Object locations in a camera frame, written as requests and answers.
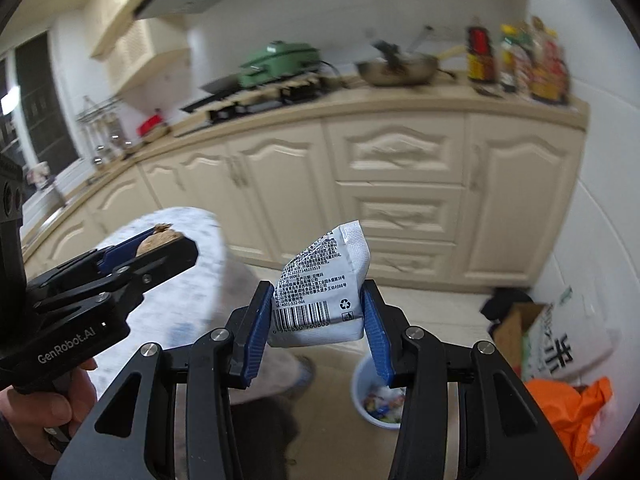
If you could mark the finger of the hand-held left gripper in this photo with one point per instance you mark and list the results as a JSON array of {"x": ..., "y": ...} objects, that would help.
[
  {"x": 122, "y": 250},
  {"x": 170, "y": 257}
]

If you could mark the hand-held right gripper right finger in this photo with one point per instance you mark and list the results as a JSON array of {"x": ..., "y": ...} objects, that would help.
[{"x": 377, "y": 342}]

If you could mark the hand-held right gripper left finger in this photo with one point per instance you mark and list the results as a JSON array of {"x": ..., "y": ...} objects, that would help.
[{"x": 257, "y": 332}]

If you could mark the light blue plastic bin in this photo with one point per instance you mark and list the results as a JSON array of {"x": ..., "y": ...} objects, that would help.
[{"x": 360, "y": 385}]

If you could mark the white printed food packet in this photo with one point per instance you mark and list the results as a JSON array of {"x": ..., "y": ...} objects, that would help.
[{"x": 320, "y": 280}]

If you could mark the person's left hand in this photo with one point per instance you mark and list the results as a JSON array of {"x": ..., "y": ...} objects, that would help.
[{"x": 45, "y": 412}]

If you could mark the round table, floral cloth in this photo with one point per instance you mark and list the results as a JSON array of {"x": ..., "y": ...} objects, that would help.
[{"x": 215, "y": 285}]

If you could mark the person's grey shoe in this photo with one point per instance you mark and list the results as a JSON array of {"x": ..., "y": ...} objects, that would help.
[{"x": 304, "y": 370}]

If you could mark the pile of colourful wrappers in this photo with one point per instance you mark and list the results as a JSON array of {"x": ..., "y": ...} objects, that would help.
[{"x": 382, "y": 403}]

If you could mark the person's dark trouser leg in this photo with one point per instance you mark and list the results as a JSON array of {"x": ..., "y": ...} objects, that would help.
[{"x": 265, "y": 440}]

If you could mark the red plastic container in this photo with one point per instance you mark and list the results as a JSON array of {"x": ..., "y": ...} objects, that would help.
[{"x": 152, "y": 124}]

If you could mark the black bag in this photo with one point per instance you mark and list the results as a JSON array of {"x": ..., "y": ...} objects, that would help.
[{"x": 505, "y": 305}]

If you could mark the cream lower kitchen cabinets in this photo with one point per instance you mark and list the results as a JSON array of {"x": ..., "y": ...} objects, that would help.
[{"x": 400, "y": 210}]

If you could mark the dark kitchen window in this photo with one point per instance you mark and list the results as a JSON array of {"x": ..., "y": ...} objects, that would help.
[{"x": 45, "y": 100}]

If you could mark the black glass gas hob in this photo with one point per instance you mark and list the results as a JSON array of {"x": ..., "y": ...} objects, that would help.
[{"x": 260, "y": 105}]

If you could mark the black induction cooker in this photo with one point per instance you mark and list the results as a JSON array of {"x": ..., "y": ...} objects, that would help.
[{"x": 222, "y": 85}]

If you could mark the printed cardboard box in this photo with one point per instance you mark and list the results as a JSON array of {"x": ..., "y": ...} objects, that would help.
[{"x": 560, "y": 350}]

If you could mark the orange plastic bag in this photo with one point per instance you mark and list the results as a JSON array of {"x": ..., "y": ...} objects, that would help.
[{"x": 565, "y": 420}]

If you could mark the green electric hot pot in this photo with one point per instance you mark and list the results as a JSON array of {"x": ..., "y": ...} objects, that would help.
[{"x": 280, "y": 62}]

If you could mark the beige kitchen countertop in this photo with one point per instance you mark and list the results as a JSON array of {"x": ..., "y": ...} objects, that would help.
[{"x": 400, "y": 102}]

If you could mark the cream upper cabinet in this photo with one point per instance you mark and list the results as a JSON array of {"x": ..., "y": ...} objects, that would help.
[{"x": 115, "y": 5}]

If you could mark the small black clip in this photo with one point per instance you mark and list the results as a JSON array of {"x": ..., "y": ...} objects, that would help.
[{"x": 487, "y": 90}]

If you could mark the yellow cap sauce bottle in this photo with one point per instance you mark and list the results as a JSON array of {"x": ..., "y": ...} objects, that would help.
[{"x": 509, "y": 60}]

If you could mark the pink label sauce bottle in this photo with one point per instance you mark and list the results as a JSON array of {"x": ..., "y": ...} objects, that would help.
[{"x": 527, "y": 57}]

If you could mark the wall utensil rack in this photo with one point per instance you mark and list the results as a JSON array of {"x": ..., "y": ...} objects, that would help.
[{"x": 97, "y": 110}]

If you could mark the cream lattice wall cabinet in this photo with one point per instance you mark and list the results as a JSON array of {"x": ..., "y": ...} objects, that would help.
[{"x": 140, "y": 55}]

